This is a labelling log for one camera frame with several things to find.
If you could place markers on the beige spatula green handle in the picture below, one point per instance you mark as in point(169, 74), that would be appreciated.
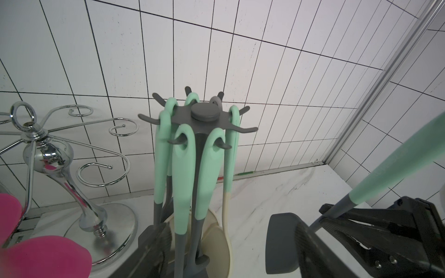
point(215, 242)

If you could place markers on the grey utensil green handle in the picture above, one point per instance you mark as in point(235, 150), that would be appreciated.
point(183, 175)

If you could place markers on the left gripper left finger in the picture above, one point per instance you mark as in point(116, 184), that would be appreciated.
point(150, 260)

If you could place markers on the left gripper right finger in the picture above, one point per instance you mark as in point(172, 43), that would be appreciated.
point(405, 240)

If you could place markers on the chrome glass holder stand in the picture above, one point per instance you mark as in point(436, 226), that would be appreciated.
point(105, 231)

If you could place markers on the pink plastic wine glass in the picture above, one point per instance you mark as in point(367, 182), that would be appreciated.
point(46, 257)

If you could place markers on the grey utensil rack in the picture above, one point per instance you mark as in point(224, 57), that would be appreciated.
point(163, 187)

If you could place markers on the grey spatula green handle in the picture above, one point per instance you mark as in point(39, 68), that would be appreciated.
point(419, 150)

